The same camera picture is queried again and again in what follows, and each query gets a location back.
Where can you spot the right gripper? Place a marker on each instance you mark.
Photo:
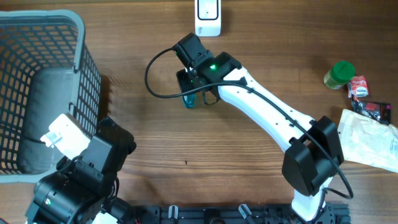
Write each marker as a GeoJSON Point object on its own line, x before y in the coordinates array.
{"type": "Point", "coordinates": [183, 76]}

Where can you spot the blue mouthwash bottle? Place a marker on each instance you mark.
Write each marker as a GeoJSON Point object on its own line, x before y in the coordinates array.
{"type": "Point", "coordinates": [189, 101]}

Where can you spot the green lid jar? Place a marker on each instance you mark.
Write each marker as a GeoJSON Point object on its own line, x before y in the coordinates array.
{"type": "Point", "coordinates": [340, 74]}

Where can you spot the red tissue pack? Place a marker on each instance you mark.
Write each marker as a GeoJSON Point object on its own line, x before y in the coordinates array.
{"type": "Point", "coordinates": [358, 87]}

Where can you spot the beige plastic pouch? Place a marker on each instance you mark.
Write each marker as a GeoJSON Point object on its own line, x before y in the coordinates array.
{"type": "Point", "coordinates": [365, 141]}

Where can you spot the black red packaged item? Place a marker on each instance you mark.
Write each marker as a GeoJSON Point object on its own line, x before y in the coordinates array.
{"type": "Point", "coordinates": [381, 112]}

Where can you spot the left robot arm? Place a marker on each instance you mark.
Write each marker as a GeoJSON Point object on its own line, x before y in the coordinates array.
{"type": "Point", "coordinates": [84, 188]}

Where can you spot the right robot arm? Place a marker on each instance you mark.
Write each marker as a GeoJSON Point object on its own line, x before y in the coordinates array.
{"type": "Point", "coordinates": [312, 149]}

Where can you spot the white barcode scanner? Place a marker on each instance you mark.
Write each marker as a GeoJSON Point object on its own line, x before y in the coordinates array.
{"type": "Point", "coordinates": [207, 18]}

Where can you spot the grey plastic shopping basket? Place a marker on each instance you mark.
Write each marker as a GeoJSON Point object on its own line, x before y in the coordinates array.
{"type": "Point", "coordinates": [46, 70]}

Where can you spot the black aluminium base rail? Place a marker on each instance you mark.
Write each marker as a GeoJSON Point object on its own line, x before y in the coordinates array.
{"type": "Point", "coordinates": [262, 214]}

